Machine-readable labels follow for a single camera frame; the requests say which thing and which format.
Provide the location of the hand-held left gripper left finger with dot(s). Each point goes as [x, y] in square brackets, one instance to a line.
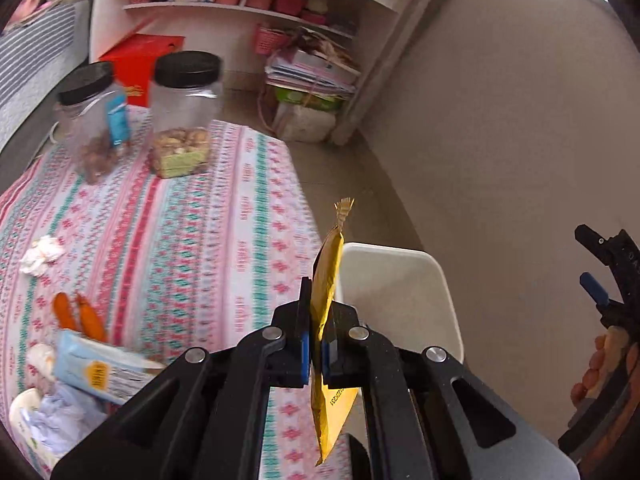
[302, 355]

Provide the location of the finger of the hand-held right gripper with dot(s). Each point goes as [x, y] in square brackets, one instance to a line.
[617, 250]
[594, 287]

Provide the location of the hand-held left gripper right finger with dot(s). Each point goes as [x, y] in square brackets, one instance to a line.
[327, 360]

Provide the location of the yellow snack wrapper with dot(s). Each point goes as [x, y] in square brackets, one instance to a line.
[327, 270]

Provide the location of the white plastic bin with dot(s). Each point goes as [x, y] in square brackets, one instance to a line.
[395, 290]

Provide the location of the person's right forearm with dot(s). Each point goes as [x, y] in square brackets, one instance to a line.
[622, 435]

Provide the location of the person's right hand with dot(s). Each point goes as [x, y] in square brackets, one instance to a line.
[595, 362]

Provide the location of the patterned pink tablecloth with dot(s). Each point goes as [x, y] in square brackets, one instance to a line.
[210, 220]

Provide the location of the light blue snack packet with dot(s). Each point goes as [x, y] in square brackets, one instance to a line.
[100, 370]

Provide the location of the orange carrot pieces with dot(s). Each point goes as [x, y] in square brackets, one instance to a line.
[92, 320]

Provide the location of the white plastic bag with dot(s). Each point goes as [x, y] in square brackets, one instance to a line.
[305, 122]

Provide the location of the crumpled pale plastic wrap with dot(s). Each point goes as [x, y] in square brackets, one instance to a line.
[70, 415]

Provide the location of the green cardboard box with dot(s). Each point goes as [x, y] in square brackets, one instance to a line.
[305, 97]

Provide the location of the clear jar with nuts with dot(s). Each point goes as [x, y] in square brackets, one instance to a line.
[185, 105]

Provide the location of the crumpled white tissue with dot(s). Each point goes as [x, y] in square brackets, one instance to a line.
[42, 255]

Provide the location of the stack of papers and books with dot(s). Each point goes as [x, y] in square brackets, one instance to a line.
[315, 67]

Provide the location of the clear jar with blue label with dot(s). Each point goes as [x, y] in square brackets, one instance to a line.
[85, 125]

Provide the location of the pink hanging basket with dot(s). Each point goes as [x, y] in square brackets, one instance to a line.
[271, 40]

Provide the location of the red cardboard box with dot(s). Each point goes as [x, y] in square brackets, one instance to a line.
[135, 60]

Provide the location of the white shelf unit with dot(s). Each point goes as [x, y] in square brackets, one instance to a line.
[215, 25]

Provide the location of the low red storage box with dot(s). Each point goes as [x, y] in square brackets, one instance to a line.
[289, 4]

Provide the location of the striped armrest cover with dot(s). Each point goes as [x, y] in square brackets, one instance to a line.
[35, 65]

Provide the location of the pink plush toy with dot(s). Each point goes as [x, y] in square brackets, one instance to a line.
[30, 7]

